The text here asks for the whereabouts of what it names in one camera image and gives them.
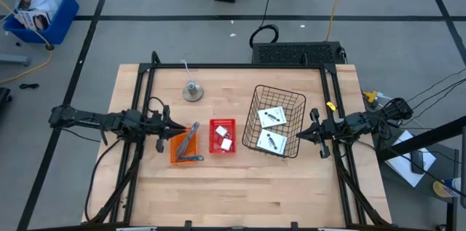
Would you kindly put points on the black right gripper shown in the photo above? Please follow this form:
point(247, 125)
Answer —
point(327, 129)

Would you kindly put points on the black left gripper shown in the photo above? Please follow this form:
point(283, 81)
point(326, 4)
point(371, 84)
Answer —
point(158, 127)

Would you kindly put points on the white green Acer box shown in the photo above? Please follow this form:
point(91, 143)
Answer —
point(272, 142)
point(272, 116)

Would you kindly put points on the white wall charger block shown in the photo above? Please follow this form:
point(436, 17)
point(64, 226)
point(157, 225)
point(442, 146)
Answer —
point(221, 130)
point(226, 144)

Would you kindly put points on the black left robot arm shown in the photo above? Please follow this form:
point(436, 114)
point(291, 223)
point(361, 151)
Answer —
point(109, 121)

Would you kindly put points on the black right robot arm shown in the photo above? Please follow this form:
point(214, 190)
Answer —
point(367, 120)

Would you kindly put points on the blue plastic bin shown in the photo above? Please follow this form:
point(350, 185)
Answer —
point(60, 23)

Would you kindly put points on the orange plastic basket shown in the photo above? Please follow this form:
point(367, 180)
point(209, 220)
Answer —
point(174, 151)

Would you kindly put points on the red plastic basket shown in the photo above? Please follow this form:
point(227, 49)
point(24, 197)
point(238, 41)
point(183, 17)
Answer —
point(215, 143)

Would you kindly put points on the yellow connector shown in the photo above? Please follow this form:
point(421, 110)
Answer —
point(370, 96)

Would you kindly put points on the black perforated computer case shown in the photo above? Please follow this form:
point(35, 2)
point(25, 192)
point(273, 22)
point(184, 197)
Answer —
point(296, 53)

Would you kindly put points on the black clamp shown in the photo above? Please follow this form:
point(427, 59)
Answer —
point(188, 224)
point(294, 225)

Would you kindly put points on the white flat board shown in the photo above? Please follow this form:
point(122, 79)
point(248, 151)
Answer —
point(400, 165)

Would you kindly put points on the black phone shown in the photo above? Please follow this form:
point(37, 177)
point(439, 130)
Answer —
point(417, 161)

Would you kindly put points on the black metal beam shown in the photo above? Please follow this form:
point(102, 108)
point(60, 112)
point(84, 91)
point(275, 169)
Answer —
point(426, 138)

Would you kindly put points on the yellow white blue bottle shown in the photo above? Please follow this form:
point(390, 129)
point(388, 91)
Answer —
point(446, 188)

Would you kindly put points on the grey metal table foot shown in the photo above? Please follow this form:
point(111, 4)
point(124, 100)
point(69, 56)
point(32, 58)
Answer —
point(14, 59)

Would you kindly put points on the black metal table frame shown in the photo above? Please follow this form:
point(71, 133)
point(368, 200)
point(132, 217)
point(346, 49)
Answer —
point(233, 66)

